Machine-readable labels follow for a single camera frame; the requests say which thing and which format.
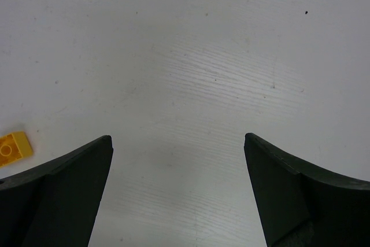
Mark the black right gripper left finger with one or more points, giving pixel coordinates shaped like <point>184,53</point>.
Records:
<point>56,203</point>

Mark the orange yellow lego brick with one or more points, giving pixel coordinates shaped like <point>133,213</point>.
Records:
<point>14,147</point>

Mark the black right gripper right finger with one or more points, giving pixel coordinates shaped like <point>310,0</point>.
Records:
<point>302,204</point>

